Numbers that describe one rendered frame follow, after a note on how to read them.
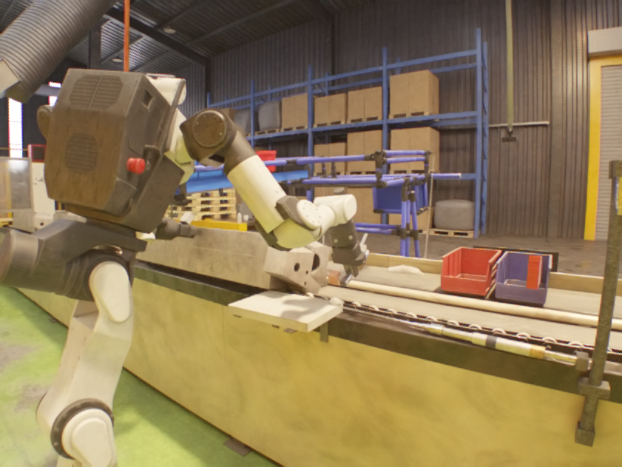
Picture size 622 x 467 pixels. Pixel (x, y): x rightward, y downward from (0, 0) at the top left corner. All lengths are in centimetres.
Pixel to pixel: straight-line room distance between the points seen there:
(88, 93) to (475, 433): 124
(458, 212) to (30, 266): 976
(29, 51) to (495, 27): 1151
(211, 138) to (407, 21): 1271
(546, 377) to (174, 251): 149
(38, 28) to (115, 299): 794
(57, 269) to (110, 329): 18
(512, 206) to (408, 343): 1043
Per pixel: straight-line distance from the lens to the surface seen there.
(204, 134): 82
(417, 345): 105
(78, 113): 87
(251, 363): 148
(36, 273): 86
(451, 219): 1017
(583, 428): 102
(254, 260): 134
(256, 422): 161
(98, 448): 100
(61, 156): 89
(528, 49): 1202
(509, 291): 145
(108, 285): 88
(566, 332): 126
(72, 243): 86
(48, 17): 878
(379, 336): 109
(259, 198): 82
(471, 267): 180
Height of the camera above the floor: 115
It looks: 7 degrees down
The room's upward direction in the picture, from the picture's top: straight up
